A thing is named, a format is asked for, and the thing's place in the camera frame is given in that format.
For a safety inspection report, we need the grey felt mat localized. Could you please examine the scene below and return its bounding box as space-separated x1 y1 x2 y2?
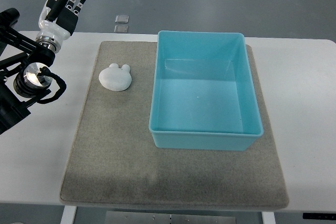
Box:
60 41 289 211

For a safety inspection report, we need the metal table crossbar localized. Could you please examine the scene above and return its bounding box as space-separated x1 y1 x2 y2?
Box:
105 211 236 224

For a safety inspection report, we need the white bunny toy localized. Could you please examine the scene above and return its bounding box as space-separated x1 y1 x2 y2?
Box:
99 63 132 92

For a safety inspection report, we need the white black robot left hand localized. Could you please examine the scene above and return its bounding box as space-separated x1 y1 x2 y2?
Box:
36 0 86 46

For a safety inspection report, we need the white left table leg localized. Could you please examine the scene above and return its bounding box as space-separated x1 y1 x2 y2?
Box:
60 206 77 224

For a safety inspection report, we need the floor socket plate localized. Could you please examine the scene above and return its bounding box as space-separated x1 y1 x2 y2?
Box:
114 25 129 33
115 15 129 24

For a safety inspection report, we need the upper floor socket plate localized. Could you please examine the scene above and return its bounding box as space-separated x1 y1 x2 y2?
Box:
115 15 129 24

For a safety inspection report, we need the white table leg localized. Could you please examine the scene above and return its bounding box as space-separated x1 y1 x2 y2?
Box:
261 211 276 224
60 206 77 224

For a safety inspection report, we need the blue plastic box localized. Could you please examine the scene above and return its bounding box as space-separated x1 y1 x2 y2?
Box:
149 30 264 151

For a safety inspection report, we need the lower floor socket plate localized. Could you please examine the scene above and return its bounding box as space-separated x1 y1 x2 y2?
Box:
114 25 129 33

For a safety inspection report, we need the white right table leg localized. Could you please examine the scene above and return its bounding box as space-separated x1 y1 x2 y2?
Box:
261 211 276 224

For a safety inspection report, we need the black table control panel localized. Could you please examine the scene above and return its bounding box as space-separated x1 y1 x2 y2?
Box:
302 212 336 220

